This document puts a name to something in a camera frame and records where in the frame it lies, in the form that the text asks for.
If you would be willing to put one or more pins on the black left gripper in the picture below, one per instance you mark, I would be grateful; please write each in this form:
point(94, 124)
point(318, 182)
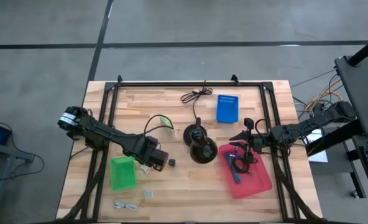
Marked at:
point(149, 151)

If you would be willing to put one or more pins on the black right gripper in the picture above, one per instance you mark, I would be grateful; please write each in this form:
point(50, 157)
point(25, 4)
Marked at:
point(254, 141)

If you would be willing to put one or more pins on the red plastic bin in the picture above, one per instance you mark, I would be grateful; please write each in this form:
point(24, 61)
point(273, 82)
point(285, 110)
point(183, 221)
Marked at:
point(252, 186)

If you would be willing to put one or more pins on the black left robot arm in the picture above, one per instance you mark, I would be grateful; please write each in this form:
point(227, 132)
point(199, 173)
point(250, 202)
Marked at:
point(103, 133)

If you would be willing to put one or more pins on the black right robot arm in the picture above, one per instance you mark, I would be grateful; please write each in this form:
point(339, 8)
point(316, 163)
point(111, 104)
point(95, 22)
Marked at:
point(311, 123)

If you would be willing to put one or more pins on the green plastic bin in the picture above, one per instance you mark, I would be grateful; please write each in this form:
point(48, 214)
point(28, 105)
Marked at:
point(123, 174)

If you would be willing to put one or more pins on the small black cube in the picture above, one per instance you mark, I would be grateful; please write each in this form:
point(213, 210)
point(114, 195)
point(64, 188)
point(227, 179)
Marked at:
point(172, 162)

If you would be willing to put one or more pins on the green flat pack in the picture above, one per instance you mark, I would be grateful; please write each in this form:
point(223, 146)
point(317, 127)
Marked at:
point(168, 127)

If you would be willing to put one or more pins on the blue plastic basket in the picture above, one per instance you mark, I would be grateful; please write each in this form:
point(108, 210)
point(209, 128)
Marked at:
point(227, 109)

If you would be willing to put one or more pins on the black joystick controller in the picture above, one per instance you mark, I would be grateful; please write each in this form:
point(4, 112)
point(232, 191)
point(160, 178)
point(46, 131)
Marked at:
point(204, 152)

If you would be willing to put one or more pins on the small grey square packet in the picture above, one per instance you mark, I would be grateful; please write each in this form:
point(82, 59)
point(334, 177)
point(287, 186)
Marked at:
point(149, 194)

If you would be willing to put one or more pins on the white paper sheet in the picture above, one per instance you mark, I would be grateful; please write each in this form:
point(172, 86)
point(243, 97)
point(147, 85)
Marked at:
point(319, 157)

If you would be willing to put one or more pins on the dark grey desk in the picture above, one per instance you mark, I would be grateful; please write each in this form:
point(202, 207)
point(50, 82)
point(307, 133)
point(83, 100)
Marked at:
point(364, 93)

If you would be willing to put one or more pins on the grey metal stand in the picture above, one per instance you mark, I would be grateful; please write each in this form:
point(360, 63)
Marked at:
point(3, 152)

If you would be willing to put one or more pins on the black pole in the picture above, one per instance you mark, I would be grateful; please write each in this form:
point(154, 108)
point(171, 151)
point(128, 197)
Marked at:
point(365, 51)

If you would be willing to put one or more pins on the black aluminium table frame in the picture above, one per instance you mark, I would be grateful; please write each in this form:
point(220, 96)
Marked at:
point(187, 84)

